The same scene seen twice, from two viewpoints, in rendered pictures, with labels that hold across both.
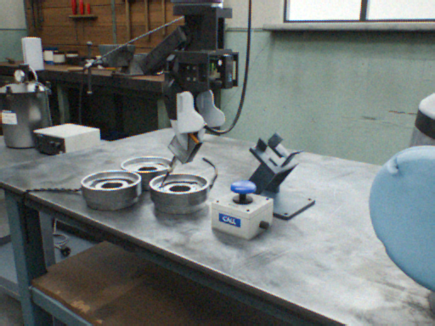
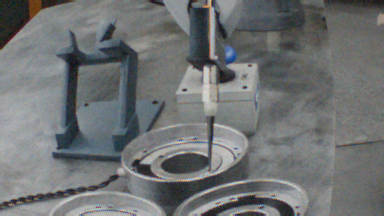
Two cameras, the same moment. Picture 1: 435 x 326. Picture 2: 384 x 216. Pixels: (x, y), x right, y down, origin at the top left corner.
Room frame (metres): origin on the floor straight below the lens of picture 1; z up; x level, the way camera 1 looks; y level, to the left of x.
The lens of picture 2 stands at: (0.93, 0.61, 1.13)
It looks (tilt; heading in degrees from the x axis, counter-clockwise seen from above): 23 degrees down; 246
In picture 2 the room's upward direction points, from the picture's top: 8 degrees counter-clockwise
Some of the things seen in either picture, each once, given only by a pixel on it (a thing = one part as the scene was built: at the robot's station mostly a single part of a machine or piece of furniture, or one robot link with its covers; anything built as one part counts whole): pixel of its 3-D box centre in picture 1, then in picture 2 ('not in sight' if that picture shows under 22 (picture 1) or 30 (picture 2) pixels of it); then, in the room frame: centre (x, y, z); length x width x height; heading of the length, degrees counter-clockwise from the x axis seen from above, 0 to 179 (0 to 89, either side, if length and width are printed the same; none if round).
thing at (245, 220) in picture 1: (245, 213); (222, 95); (0.61, -0.04, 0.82); 0.08 x 0.07 x 0.05; 53
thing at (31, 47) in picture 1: (32, 53); not in sight; (2.78, 1.20, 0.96); 0.12 x 0.11 x 0.20; 143
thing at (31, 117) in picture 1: (42, 107); not in sight; (1.52, 0.65, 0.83); 0.41 x 0.19 x 0.30; 57
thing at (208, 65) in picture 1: (200, 49); not in sight; (0.64, 0.03, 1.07); 0.09 x 0.08 x 0.12; 51
